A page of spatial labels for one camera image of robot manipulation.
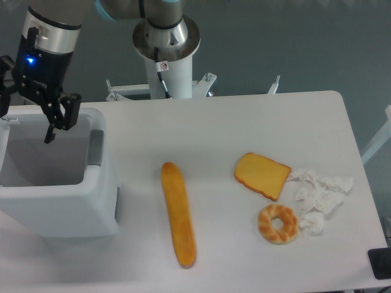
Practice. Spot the black device at edge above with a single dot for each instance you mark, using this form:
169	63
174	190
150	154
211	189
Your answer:
380	262

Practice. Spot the braided ring bread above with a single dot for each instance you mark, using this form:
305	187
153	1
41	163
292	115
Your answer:
277	224

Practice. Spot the white frame at right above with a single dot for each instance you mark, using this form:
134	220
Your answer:
378	140

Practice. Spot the crumpled white tissue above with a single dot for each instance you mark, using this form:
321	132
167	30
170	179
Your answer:
317	198

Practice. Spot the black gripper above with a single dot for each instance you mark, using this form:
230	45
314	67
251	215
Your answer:
38	75

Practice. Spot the long baguette bread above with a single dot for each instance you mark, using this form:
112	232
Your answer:
179	213

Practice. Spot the white metal base frame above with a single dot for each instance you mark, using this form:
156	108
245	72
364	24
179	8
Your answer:
123	92

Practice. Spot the white trash can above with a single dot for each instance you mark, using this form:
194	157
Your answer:
66	188

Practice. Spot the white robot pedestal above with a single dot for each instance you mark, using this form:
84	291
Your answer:
167	55

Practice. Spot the orange toast slice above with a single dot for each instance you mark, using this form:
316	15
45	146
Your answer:
261	175

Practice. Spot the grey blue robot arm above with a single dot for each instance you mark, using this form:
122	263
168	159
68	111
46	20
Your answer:
48	40

